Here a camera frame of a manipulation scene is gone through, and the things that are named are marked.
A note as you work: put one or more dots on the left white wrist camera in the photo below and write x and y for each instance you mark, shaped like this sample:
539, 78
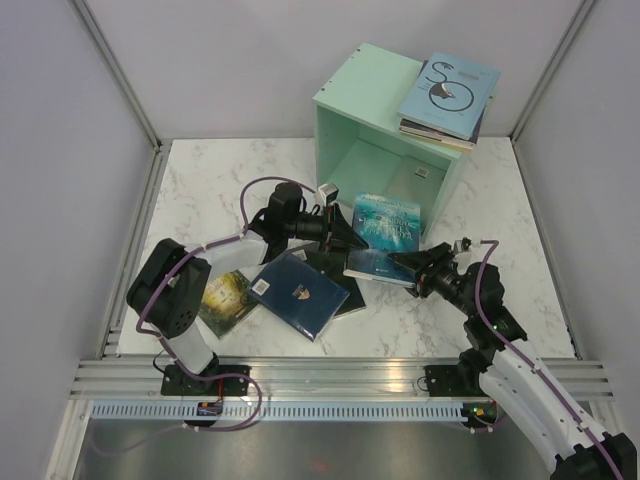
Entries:
326, 194

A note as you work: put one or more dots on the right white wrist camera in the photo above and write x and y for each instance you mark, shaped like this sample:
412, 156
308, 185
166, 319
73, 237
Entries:
462, 246

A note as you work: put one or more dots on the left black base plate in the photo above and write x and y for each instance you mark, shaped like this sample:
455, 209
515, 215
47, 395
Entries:
176, 383

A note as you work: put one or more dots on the teal ocean cover book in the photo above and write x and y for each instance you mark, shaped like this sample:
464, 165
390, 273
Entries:
388, 226

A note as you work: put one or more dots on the navy blue book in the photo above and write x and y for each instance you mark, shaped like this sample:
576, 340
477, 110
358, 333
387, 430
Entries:
298, 294

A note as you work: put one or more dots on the right aluminium corner post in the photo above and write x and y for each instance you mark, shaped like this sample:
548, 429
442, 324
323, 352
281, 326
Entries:
560, 53

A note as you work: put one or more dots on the light blue SO book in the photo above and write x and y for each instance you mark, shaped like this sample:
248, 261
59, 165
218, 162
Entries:
447, 95

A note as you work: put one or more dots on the mint green open cabinet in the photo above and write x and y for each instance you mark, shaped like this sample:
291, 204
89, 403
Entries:
358, 145

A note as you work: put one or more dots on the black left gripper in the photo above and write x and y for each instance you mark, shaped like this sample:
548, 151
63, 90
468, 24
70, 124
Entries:
340, 234

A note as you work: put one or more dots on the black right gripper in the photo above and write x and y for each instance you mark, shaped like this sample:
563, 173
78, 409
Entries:
440, 256

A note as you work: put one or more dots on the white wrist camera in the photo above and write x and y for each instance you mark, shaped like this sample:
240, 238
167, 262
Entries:
326, 194
462, 246

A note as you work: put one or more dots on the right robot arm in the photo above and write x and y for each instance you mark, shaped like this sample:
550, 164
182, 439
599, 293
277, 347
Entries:
504, 365

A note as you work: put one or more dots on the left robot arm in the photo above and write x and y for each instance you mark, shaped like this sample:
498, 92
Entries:
167, 292

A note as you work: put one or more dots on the left aluminium corner post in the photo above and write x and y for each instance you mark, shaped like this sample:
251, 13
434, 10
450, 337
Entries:
98, 38

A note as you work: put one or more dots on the green forest cover book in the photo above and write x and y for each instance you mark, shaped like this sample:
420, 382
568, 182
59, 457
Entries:
225, 303

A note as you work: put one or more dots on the aluminium corner post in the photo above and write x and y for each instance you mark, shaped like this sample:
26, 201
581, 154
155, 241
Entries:
560, 53
98, 38

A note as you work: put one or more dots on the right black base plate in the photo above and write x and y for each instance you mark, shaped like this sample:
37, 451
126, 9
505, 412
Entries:
453, 381

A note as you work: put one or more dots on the aluminium rail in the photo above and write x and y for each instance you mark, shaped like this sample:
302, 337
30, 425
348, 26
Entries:
322, 378

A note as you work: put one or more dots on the dark purple galaxy book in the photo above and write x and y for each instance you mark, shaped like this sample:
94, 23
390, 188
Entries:
477, 125

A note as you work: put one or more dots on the pale green book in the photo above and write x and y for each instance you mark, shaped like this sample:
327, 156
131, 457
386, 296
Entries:
415, 181

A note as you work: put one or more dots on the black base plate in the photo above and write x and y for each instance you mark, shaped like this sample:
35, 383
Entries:
453, 381
176, 383

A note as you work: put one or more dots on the yellow book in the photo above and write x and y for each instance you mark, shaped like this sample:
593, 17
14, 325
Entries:
440, 138

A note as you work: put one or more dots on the white slotted cable duct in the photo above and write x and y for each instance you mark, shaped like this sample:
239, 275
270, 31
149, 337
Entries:
237, 411

